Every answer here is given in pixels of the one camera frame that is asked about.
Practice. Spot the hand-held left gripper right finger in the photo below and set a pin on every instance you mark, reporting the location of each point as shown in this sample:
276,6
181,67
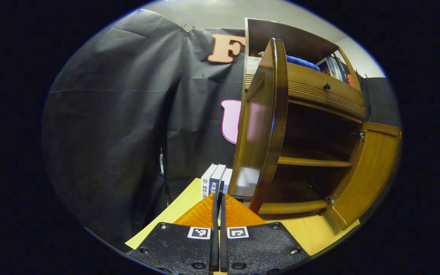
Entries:
266,248

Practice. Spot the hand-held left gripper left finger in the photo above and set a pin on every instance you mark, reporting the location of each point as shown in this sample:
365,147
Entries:
174,248

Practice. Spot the wooden shoe cabinet door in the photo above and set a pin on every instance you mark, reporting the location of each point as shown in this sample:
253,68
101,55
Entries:
262,126
369,172

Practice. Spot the wooden double-door shoe cabinet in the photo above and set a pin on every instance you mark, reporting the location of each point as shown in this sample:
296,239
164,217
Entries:
292,38

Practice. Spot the wooden inner cabinet shelf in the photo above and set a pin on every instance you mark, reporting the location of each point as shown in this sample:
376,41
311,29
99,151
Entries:
311,162

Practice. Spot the wooden cabinet drawer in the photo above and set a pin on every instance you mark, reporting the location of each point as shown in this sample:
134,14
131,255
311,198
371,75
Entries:
319,95

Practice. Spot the thin white book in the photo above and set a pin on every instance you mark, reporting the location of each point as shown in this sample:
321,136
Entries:
227,179

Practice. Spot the blue and white book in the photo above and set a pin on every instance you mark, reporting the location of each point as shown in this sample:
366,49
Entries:
216,179

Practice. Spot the black backdrop cloth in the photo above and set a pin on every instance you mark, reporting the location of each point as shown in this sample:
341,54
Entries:
109,133

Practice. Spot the black round drawer knob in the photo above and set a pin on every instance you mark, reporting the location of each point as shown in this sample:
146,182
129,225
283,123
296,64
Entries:
326,86

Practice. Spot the blue folded towel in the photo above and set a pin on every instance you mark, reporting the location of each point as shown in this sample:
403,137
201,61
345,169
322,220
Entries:
302,63

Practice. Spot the dark blue book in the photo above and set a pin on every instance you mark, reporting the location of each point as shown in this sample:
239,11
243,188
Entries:
324,67

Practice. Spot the grey book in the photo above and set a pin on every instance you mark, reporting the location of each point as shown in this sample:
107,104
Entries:
334,68

